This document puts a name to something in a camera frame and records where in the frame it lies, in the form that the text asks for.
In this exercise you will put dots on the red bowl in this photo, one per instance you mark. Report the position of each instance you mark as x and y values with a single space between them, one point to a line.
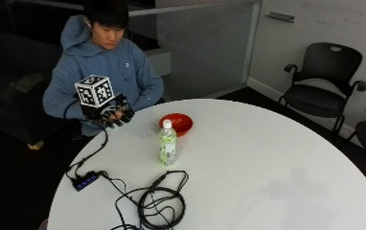
177 124

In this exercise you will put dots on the glass partition panel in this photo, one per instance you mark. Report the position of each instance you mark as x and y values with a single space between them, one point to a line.
204 48

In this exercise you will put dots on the white marker cube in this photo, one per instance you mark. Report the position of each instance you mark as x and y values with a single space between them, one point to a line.
95 91

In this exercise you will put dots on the black usb hub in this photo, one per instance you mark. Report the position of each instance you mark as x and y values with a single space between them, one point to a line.
86 181

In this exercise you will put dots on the clear bottle with green label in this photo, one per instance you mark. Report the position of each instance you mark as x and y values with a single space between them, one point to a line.
168 145

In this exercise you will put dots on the dark sofa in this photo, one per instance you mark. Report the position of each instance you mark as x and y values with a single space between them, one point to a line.
16 86

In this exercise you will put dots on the the person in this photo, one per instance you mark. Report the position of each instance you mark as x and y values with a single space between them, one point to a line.
106 70

